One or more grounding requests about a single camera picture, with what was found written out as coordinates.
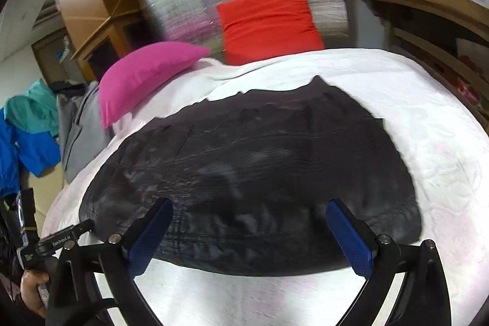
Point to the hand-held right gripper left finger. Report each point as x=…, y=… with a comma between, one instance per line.
x=149, y=238

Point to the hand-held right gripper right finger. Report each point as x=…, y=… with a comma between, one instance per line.
x=349, y=238

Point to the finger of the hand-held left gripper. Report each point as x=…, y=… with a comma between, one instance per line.
x=65, y=236

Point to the black jacket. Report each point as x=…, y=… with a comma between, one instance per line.
x=248, y=158

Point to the person's left hand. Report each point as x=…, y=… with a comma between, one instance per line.
x=32, y=287

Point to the blue jacket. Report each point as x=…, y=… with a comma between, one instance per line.
x=30, y=150

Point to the grey garment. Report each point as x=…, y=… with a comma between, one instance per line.
x=82, y=135

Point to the white pink blanket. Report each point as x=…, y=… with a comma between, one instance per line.
x=439, y=158

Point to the teal jacket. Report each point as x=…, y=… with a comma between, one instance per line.
x=34, y=104

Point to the pink pillow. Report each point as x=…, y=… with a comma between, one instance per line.
x=145, y=77

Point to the wooden door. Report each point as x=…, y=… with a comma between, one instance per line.
x=51, y=49

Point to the red cushion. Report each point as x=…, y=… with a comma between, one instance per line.
x=267, y=24

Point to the wooden shelf unit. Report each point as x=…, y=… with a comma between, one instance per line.
x=428, y=16

